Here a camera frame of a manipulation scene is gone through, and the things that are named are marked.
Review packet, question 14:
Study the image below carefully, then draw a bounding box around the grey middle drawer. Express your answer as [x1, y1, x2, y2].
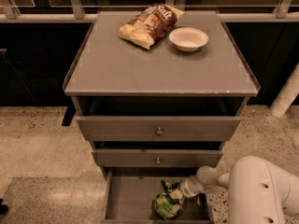
[93, 149, 222, 168]

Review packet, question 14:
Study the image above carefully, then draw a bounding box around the grey top drawer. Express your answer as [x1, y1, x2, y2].
[77, 116, 240, 142]

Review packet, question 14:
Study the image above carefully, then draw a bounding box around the grey drawer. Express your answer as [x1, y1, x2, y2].
[93, 149, 222, 168]
[101, 169, 214, 224]
[77, 116, 240, 142]

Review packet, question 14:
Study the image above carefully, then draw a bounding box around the black object at left edge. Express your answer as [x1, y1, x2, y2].
[0, 199, 8, 215]

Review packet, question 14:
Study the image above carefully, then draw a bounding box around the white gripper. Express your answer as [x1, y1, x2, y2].
[169, 166, 230, 200]

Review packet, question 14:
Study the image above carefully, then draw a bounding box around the brown salt chip bag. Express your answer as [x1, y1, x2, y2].
[119, 4, 185, 49]

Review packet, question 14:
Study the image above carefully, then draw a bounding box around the white paper bowl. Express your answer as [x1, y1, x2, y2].
[169, 27, 209, 52]

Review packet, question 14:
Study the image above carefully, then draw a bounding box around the metal window railing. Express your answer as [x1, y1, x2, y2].
[0, 0, 299, 22]

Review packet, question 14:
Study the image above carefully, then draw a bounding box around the green rice chip bag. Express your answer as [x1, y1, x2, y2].
[153, 177, 185, 220]

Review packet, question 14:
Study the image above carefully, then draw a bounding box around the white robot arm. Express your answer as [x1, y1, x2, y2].
[178, 156, 299, 224]

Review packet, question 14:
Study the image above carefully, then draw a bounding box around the grey drawer cabinet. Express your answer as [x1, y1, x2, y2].
[64, 11, 260, 175]

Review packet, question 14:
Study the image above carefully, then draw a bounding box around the white pillar post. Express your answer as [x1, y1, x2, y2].
[270, 64, 299, 118]

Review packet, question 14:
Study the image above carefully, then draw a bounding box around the grey bottom drawer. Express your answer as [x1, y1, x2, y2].
[101, 169, 214, 224]

